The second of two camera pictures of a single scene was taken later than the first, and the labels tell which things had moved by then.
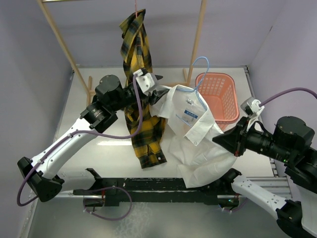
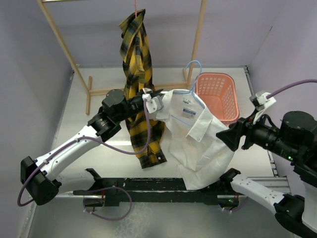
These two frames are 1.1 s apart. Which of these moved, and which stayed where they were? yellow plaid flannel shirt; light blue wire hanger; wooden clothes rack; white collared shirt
Moved: light blue wire hanger
Stayed: wooden clothes rack; yellow plaid flannel shirt; white collared shirt
